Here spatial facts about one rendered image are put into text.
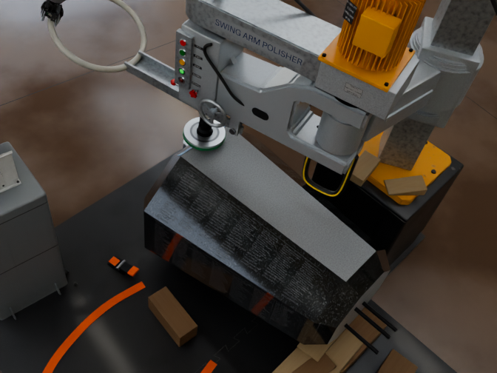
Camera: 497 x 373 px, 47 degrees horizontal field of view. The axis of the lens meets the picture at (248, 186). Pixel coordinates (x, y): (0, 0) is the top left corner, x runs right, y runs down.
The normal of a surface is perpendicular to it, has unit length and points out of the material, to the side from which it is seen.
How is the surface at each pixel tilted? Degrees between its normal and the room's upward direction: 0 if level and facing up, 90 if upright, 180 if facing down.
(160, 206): 45
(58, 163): 0
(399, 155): 90
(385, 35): 90
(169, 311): 0
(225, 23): 90
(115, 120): 0
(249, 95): 90
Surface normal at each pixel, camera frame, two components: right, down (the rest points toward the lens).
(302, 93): -0.51, 0.62
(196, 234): -0.36, -0.06
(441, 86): -0.18, 0.75
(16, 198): 0.13, -0.62
